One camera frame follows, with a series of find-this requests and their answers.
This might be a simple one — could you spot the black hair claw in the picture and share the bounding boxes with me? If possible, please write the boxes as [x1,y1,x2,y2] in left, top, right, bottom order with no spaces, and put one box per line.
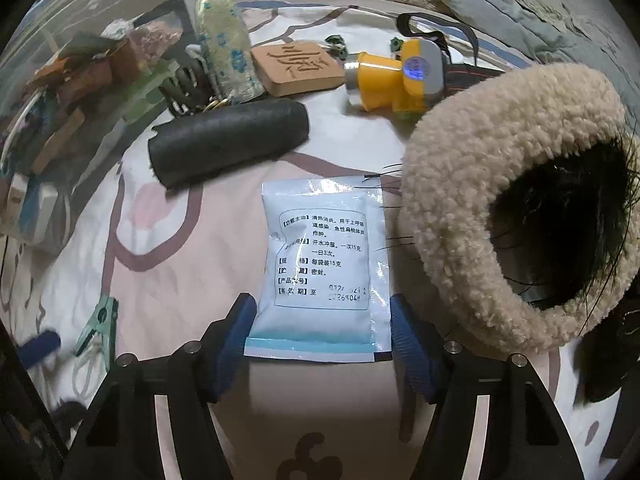
[160,57,221,116]

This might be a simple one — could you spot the floral fabric pouch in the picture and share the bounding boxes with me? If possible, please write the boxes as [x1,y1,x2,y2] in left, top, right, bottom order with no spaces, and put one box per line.
[194,0,265,107]

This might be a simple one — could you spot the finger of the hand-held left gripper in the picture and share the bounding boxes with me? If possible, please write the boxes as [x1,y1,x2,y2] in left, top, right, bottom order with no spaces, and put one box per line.
[17,330,63,361]

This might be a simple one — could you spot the grey quilt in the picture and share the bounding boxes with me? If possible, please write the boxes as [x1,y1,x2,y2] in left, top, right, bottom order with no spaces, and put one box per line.
[295,0,640,101]

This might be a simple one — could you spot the black cylinder roll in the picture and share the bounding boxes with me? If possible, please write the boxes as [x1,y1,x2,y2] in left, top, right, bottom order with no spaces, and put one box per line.
[147,99,311,192]

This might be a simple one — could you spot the carved wooden tag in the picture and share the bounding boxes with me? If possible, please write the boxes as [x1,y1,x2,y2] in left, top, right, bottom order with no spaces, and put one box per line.
[250,42,346,97]

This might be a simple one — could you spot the blue white carton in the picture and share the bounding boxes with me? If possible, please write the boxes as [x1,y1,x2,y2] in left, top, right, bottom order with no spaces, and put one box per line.
[7,172,73,253]

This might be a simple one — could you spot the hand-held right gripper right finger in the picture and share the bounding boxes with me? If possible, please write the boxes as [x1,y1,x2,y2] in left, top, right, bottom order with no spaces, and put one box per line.
[389,294,586,480]

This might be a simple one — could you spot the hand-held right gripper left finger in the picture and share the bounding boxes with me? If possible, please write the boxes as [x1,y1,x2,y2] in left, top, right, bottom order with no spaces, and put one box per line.
[60,292,257,480]

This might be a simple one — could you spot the black knit gloves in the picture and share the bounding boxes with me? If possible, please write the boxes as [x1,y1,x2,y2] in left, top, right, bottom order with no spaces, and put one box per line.
[575,305,640,461]

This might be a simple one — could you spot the beige fleece hat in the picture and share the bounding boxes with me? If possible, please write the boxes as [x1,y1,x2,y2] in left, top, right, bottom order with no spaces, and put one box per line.
[400,66,640,356]

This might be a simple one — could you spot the green clothespin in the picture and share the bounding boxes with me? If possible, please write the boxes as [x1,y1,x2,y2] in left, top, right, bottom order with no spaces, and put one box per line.
[75,296,118,358]

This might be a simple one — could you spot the yellow headlamp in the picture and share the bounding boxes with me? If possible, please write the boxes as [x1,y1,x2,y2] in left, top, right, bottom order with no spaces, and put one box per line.
[344,12,506,113]

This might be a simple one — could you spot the white medicine sachet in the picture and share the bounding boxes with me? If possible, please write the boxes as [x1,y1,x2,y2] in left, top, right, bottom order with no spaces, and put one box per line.
[244,175,393,363]

